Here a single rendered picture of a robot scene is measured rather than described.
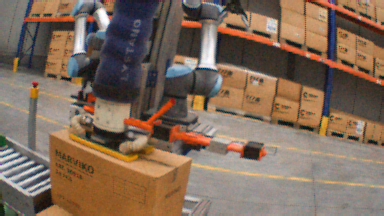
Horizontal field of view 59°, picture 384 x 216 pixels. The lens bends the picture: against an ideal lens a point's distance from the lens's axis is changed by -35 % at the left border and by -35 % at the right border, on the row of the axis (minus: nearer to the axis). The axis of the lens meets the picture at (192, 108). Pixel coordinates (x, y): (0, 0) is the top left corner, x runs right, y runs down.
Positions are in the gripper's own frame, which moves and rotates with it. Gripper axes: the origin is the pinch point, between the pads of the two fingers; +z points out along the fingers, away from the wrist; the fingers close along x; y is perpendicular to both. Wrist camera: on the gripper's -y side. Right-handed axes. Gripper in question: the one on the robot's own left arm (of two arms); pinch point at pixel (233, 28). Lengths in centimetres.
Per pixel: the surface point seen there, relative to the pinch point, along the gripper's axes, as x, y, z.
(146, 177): -14, 57, 59
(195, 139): -2, 41, 44
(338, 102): 197, -808, 87
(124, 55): -34, 44, 18
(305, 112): 89, -678, 115
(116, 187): -27, 56, 69
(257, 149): 22, 44, 43
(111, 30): -44, 44, 8
